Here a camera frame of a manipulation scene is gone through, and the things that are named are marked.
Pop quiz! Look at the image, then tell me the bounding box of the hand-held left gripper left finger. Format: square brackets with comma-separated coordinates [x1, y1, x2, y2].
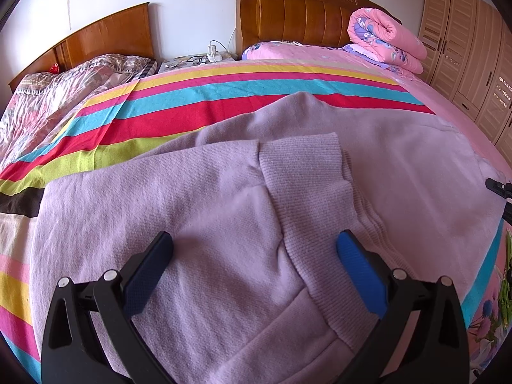
[41, 231, 174, 384]

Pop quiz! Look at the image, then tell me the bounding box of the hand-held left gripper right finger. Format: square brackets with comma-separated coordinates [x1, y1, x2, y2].
[337, 230, 469, 384]

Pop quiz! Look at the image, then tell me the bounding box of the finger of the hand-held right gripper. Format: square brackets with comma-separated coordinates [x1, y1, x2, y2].
[485, 178, 512, 200]

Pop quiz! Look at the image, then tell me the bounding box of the lilac sweater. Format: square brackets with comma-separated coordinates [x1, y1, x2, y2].
[30, 92, 508, 384]

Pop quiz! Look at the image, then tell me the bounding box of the light wooden wardrobe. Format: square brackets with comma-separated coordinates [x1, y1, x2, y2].
[418, 0, 512, 148]

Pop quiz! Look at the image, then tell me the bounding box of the rolled pink floral quilt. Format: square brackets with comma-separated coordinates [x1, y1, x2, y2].
[347, 7, 428, 75]

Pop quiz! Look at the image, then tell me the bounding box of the rainbow striped blanket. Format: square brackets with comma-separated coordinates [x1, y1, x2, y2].
[0, 58, 505, 373]

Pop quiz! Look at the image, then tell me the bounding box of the floral patterned quilt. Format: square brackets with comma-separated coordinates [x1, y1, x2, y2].
[0, 54, 157, 169]

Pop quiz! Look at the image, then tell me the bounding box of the nightstand with patterned cover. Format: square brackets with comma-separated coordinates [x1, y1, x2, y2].
[158, 53, 239, 75]

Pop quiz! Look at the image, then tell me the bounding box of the low wooden headboard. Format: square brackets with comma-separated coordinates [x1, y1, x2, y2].
[9, 2, 156, 93]

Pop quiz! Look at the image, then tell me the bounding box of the pink and purple pillow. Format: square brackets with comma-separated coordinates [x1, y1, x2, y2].
[243, 41, 348, 62]

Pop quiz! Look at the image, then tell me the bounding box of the tall padded wooden headboard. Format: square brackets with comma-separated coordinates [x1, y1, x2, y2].
[235, 0, 403, 54]

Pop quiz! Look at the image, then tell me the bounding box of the white charger cable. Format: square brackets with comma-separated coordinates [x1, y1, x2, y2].
[218, 27, 238, 61]

